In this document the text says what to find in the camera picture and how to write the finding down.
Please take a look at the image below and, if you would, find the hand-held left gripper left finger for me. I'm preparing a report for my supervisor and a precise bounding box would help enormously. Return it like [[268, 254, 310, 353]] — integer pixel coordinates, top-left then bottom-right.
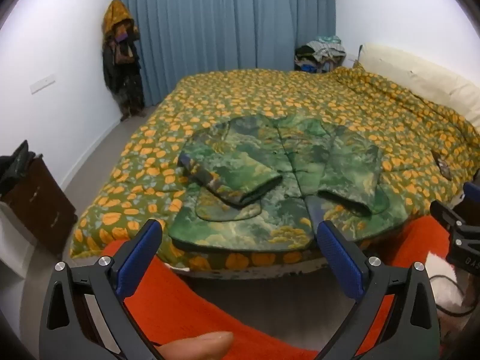
[[38, 218, 164, 360]]

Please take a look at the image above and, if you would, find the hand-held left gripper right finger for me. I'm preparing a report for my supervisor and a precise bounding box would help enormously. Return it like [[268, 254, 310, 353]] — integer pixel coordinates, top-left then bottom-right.
[[315, 220, 441, 360]]

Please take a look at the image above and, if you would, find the green landscape print padded jacket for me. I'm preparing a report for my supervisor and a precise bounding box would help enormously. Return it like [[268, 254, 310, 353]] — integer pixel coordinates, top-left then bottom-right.
[[169, 114, 409, 252]]

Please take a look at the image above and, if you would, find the pile of mixed clothes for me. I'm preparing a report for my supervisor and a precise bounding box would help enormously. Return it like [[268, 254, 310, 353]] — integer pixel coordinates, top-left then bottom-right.
[[293, 35, 346, 74]]

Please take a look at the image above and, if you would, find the coat rack with hanging clothes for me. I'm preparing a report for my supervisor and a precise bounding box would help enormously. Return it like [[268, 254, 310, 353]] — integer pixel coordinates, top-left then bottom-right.
[[102, 0, 146, 122]]

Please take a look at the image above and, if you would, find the person's left hand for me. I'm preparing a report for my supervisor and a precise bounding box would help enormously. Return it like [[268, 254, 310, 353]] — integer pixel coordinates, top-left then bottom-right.
[[154, 331, 235, 360]]

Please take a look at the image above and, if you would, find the white fluffy cloth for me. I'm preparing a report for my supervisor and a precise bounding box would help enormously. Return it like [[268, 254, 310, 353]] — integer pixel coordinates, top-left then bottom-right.
[[425, 252, 469, 310]]

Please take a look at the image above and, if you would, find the small dark remote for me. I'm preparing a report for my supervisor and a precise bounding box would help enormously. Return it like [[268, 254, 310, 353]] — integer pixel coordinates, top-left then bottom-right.
[[431, 150, 452, 179]]

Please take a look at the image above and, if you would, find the dark wooden cabinet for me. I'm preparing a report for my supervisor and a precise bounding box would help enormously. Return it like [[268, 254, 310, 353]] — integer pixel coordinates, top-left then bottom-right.
[[0, 155, 79, 257]]

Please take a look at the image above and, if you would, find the black bag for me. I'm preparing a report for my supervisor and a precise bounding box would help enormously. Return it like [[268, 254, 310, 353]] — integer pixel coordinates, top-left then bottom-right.
[[0, 139, 36, 195]]

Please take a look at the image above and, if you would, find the green orange floral quilt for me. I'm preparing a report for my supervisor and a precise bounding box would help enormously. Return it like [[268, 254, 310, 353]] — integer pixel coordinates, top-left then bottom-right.
[[69, 62, 480, 280]]

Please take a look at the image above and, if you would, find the blue pleated curtain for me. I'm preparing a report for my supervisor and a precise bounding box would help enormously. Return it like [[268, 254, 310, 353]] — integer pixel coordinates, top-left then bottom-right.
[[112, 0, 336, 107]]

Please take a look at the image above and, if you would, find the black cable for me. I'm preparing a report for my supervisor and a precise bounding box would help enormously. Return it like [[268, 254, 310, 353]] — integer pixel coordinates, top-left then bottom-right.
[[427, 274, 476, 317]]

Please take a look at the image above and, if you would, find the white wall switch plate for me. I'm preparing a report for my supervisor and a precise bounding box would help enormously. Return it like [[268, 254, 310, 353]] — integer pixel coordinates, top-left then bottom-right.
[[30, 76, 56, 94]]

